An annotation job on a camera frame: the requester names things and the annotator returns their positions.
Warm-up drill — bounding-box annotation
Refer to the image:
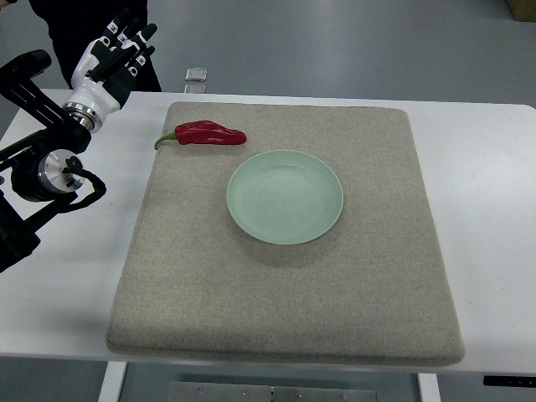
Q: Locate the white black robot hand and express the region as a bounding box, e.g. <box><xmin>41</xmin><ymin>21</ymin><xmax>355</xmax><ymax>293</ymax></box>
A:
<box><xmin>63</xmin><ymin>9</ymin><xmax>157</xmax><ymax>133</ymax></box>

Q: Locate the red pepper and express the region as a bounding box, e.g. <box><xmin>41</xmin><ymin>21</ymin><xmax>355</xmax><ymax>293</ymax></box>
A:
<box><xmin>153</xmin><ymin>121</ymin><xmax>247</xmax><ymax>150</ymax></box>

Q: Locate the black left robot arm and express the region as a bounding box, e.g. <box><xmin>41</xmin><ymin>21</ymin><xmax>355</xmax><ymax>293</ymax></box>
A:
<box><xmin>1</xmin><ymin>49</ymin><xmax>106</xmax><ymax>271</ymax></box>

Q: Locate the lower floor outlet plate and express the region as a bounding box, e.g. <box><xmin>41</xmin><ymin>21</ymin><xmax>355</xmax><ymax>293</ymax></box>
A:
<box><xmin>183</xmin><ymin>84</ymin><xmax>206</xmax><ymax>94</ymax></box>

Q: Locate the light green plate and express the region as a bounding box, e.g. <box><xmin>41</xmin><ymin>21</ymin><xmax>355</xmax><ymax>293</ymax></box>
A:
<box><xmin>226</xmin><ymin>150</ymin><xmax>344</xmax><ymax>245</ymax></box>

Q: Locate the person in black clothes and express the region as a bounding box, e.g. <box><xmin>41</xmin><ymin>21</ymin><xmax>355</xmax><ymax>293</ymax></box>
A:
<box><xmin>29</xmin><ymin>0</ymin><xmax>148</xmax><ymax>84</ymax></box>

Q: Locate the beige felt mat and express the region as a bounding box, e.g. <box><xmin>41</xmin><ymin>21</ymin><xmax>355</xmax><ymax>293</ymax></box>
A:
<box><xmin>106</xmin><ymin>102</ymin><xmax>464</xmax><ymax>366</ymax></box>

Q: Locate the left white table leg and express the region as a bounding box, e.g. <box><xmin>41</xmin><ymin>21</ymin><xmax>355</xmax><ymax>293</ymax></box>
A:
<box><xmin>97</xmin><ymin>362</ymin><xmax>127</xmax><ymax>402</ymax></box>

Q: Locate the white table leg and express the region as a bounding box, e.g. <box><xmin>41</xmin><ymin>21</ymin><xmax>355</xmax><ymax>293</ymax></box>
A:
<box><xmin>97</xmin><ymin>362</ymin><xmax>127</xmax><ymax>402</ymax></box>
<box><xmin>417</xmin><ymin>374</ymin><xmax>441</xmax><ymax>402</ymax></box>

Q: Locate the cardboard box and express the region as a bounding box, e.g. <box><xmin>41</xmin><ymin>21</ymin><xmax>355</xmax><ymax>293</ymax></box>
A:
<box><xmin>508</xmin><ymin>0</ymin><xmax>536</xmax><ymax>23</ymax></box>

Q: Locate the right white table leg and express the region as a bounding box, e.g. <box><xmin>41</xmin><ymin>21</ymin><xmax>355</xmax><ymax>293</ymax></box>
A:
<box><xmin>417</xmin><ymin>374</ymin><xmax>441</xmax><ymax>402</ymax></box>

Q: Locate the black table control panel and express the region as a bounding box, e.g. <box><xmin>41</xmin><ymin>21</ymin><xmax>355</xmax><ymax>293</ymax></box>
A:
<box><xmin>482</xmin><ymin>375</ymin><xmax>536</xmax><ymax>388</ymax></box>

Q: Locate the metal base plate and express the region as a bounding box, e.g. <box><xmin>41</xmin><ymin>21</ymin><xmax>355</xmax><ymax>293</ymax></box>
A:
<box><xmin>167</xmin><ymin>381</ymin><xmax>378</xmax><ymax>402</ymax></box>

